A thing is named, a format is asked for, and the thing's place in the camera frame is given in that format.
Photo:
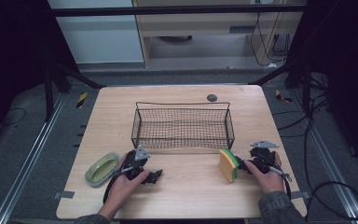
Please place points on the yellow black striped tape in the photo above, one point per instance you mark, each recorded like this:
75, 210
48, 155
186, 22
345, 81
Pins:
81, 100
281, 96

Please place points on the white cabinet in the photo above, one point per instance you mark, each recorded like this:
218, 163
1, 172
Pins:
99, 40

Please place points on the black metal stand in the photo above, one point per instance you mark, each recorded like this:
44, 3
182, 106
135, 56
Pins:
48, 93
306, 90

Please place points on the person's right hand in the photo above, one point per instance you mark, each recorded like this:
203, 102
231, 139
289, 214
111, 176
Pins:
270, 182

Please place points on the grey table bracket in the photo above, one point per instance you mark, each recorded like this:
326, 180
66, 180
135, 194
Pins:
64, 194
301, 195

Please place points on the black curtain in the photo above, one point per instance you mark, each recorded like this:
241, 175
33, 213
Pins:
12, 62
351, 62

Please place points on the person's left hand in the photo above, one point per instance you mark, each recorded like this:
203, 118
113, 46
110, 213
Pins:
122, 189

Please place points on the grey round table grommet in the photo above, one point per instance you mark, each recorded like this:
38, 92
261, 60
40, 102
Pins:
212, 97

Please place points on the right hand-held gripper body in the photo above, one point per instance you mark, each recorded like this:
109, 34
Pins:
262, 157

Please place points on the light wooden desk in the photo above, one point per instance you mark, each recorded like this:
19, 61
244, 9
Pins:
199, 23

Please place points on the yellow green sponge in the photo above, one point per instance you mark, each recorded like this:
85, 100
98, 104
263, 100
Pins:
227, 165

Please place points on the aluminium floor rail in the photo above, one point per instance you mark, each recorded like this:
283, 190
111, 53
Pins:
326, 155
28, 161

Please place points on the black horizontal bar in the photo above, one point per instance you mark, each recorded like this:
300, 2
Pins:
167, 10

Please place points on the green soap dish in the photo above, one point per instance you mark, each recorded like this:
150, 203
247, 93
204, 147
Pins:
102, 169

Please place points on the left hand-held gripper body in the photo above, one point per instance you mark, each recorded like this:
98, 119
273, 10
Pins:
133, 161

